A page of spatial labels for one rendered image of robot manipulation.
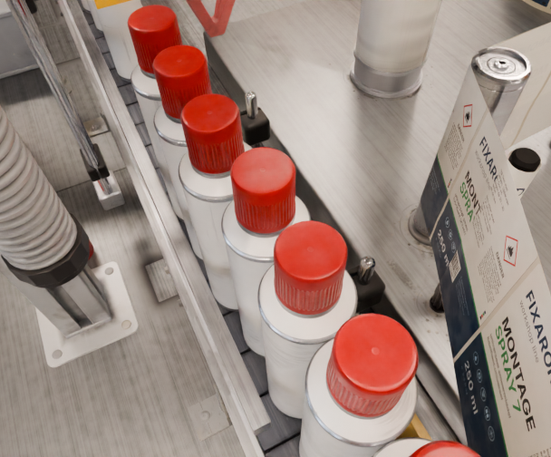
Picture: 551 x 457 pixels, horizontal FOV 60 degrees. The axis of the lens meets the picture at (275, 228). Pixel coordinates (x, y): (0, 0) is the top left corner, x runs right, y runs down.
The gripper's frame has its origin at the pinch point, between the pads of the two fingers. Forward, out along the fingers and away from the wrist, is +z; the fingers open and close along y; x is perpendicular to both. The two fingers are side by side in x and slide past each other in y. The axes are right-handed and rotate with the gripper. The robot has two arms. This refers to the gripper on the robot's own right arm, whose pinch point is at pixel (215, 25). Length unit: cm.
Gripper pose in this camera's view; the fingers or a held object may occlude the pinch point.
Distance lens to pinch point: 47.2
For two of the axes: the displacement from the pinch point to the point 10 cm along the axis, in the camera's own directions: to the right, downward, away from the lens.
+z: 0.4, 5.7, 8.2
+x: -9.0, 3.7, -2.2
